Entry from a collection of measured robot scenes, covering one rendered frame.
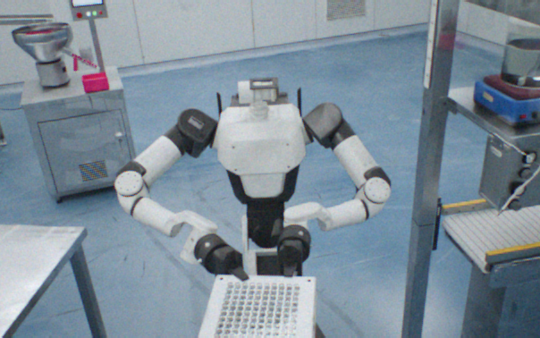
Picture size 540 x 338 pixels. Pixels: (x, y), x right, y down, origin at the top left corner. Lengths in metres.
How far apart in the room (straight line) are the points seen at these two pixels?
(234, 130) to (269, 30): 5.26
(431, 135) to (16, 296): 1.35
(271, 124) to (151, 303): 1.55
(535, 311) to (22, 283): 1.69
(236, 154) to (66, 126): 2.22
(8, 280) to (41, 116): 1.99
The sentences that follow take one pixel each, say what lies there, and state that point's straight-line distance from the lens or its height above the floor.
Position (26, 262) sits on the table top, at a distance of 1.88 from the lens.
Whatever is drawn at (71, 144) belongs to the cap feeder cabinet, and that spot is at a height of 0.44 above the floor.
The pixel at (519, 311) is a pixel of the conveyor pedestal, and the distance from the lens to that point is 2.05.
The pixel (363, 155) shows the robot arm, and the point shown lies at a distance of 1.61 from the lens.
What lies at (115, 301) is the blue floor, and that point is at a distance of 2.95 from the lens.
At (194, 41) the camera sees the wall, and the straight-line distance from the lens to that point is 6.57.
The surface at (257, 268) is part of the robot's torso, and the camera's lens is 1.81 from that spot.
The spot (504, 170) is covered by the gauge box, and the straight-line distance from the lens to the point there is 1.53.
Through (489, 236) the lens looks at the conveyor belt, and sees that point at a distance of 1.86.
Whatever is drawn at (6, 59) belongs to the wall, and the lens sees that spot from 6.50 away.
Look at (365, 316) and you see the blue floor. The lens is 2.70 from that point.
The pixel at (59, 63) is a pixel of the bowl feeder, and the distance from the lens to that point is 3.83.
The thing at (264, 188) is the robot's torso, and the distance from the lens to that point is 1.66.
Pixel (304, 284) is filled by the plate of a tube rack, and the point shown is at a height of 1.04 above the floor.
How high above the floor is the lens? 1.87
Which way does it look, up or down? 28 degrees down
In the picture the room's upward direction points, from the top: 3 degrees counter-clockwise
